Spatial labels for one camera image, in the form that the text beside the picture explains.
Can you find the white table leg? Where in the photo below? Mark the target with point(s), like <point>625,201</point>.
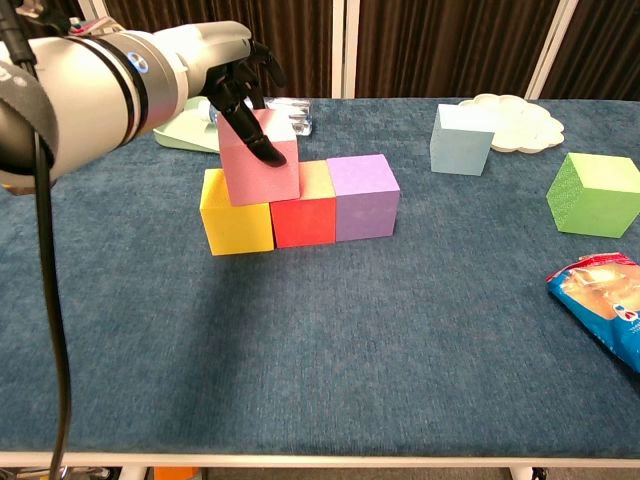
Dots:
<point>521,473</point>
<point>134,473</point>

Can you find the mint green dustpan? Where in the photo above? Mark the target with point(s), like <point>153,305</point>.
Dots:
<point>180,135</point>

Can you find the white flower-shaped palette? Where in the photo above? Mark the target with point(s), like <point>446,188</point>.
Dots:
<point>525,125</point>

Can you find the yellow foam cube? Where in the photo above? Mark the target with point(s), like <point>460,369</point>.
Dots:
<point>235,230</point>

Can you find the dark blue table mat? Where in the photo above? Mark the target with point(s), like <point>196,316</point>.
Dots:
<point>320,350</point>

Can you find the blue snack bag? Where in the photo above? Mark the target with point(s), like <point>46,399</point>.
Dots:
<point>600,300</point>

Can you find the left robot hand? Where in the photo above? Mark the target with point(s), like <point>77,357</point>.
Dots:
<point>210,50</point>

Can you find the red foam cube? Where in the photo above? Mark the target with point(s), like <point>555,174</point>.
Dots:
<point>302,222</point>

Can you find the green foam cube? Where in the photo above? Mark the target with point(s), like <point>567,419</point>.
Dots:
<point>600,205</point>

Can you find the light blue foam cube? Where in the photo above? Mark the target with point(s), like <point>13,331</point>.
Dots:
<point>460,145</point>

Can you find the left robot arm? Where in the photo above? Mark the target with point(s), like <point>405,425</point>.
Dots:
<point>85,100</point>

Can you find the clear plastic water bottle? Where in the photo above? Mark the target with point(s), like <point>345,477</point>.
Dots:
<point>295,117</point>

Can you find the pink foam cube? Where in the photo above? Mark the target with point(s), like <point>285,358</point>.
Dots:
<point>260,180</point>

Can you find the purple foam cube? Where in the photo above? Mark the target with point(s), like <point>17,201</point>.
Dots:
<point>365,210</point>

